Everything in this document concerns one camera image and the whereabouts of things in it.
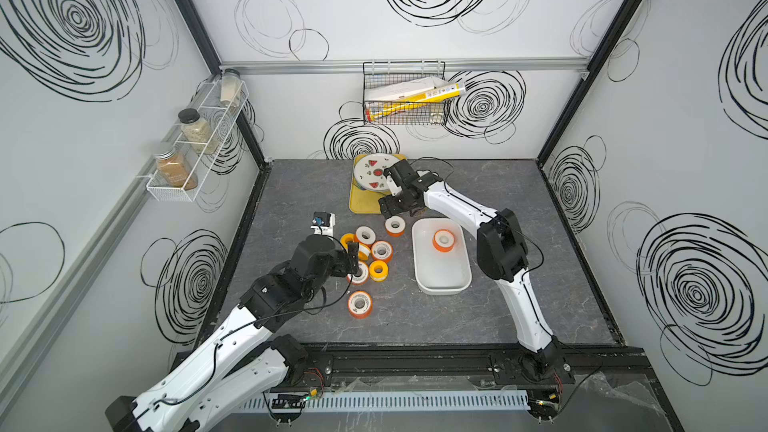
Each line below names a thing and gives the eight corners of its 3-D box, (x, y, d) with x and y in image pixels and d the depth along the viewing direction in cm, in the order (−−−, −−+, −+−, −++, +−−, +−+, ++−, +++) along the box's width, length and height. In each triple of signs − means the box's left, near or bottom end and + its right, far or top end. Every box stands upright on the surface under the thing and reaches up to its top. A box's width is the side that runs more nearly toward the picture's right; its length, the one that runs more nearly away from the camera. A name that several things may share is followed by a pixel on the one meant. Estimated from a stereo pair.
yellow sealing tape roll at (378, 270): (369, 281, 91) (368, 278, 89) (370, 264, 94) (369, 260, 92) (388, 281, 91) (388, 278, 89) (388, 264, 94) (388, 260, 92)
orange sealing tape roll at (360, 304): (347, 318, 84) (346, 315, 82) (349, 293, 88) (349, 290, 86) (373, 318, 84) (372, 315, 82) (373, 293, 88) (373, 290, 86)
